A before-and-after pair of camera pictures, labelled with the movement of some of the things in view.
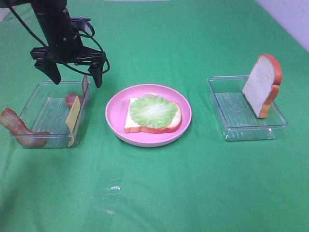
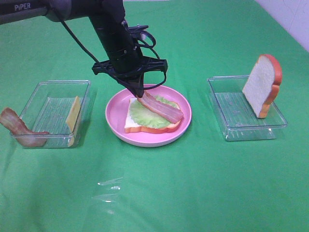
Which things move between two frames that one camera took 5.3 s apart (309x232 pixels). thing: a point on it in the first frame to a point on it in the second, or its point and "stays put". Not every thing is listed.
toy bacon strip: x=70 y=98 to x=172 y=112
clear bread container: x=237 y=118 stays put
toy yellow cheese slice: x=72 y=118 stays put
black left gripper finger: x=50 y=68 to x=135 y=85
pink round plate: x=116 y=112 stays put
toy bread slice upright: x=262 y=85 stays put
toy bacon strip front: x=12 y=121 stays put
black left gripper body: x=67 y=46 to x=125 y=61
